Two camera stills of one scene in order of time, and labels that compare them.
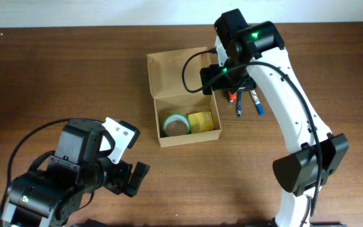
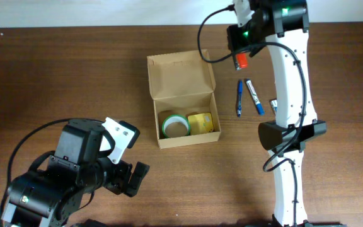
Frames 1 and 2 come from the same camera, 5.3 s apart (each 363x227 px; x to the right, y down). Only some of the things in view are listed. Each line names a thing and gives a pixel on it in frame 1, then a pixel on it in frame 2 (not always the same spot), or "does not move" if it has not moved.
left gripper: [122, 178] does not move
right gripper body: [242, 85] -> [235, 44]
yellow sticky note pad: [200, 122] does not move
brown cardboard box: [175, 77] does not move
